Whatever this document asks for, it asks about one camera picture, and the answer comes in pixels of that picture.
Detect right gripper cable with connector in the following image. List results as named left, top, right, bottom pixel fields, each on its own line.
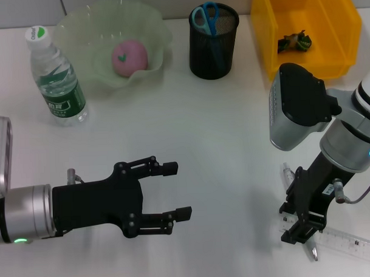
left=331, top=168, right=370, bottom=206

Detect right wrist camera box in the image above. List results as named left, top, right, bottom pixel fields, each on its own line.
left=267, top=61, right=344, bottom=151

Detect yellow plastic bin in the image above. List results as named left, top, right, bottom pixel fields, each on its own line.
left=249, top=0, right=365, bottom=82

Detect blue scissors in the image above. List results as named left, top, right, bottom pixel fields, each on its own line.
left=191, top=1, right=225, bottom=70

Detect pink toy peach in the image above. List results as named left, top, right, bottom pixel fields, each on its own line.
left=111, top=38, right=149, bottom=78

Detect left gripper cable with connector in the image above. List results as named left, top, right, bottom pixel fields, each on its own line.
left=36, top=168, right=87, bottom=241

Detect gripper cable with connector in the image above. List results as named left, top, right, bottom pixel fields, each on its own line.
left=36, top=168, right=87, bottom=241
left=331, top=168, right=370, bottom=206

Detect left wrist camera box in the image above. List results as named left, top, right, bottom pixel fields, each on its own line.
left=0, top=114, right=15, bottom=200

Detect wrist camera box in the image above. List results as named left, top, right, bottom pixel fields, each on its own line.
left=0, top=114, right=15, bottom=200
left=267, top=61, right=344, bottom=151

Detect clear silver ballpoint pen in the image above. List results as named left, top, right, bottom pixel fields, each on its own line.
left=281, top=162, right=320, bottom=263

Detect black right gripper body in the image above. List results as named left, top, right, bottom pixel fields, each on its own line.
left=286, top=152, right=358, bottom=227

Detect green plastic wrapper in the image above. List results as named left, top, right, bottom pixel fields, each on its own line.
left=275, top=30, right=313, bottom=56

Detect clear green-label water bottle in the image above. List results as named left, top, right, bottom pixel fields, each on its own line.
left=24, top=24, right=90, bottom=129

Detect black mesh pen cup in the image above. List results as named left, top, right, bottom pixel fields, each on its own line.
left=188, top=2, right=242, bottom=81

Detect translucent green fruit plate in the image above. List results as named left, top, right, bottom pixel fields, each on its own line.
left=51, top=0, right=176, bottom=98

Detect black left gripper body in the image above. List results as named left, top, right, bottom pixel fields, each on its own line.
left=50, top=161, right=146, bottom=241

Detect clear plastic ruler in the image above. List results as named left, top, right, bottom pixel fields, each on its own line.
left=280, top=209, right=370, bottom=269

